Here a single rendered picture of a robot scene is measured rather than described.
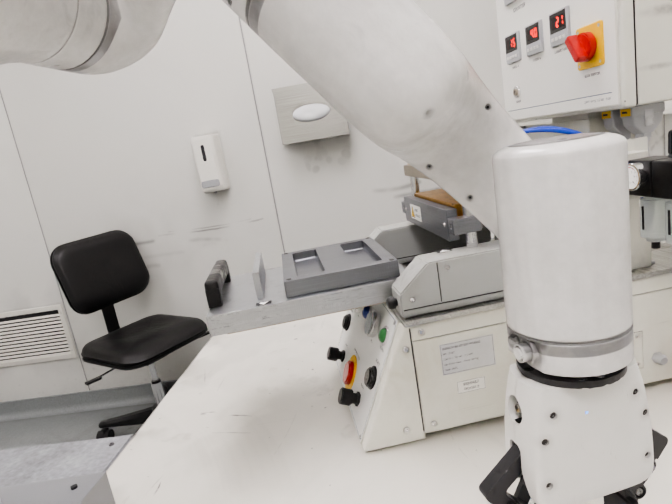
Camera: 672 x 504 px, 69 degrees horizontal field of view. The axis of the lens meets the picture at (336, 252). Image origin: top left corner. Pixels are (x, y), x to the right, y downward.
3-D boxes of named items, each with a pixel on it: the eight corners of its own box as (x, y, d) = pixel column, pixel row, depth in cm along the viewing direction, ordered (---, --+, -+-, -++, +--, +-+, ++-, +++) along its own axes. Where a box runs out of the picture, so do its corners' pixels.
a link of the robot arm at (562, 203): (501, 300, 42) (512, 346, 33) (486, 144, 39) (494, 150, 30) (609, 292, 40) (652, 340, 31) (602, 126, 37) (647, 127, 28)
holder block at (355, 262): (373, 250, 90) (370, 236, 89) (400, 276, 70) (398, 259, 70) (283, 267, 88) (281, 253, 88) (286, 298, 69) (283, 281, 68)
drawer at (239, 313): (384, 266, 92) (378, 226, 90) (417, 301, 70) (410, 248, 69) (226, 297, 89) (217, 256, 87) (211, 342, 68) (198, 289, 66)
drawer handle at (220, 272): (231, 280, 85) (226, 258, 84) (222, 306, 70) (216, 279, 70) (220, 282, 85) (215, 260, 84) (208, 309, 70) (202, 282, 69)
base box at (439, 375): (579, 305, 105) (574, 226, 101) (742, 385, 68) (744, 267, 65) (335, 356, 100) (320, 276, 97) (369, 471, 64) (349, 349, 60)
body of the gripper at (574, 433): (537, 385, 32) (549, 530, 34) (669, 348, 34) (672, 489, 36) (480, 344, 39) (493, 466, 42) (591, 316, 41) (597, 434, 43)
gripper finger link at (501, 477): (474, 466, 36) (495, 525, 37) (564, 420, 37) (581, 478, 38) (467, 457, 37) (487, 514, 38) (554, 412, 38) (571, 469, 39)
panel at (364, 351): (335, 358, 98) (360, 270, 95) (361, 444, 69) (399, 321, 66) (325, 356, 98) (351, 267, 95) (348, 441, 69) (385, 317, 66)
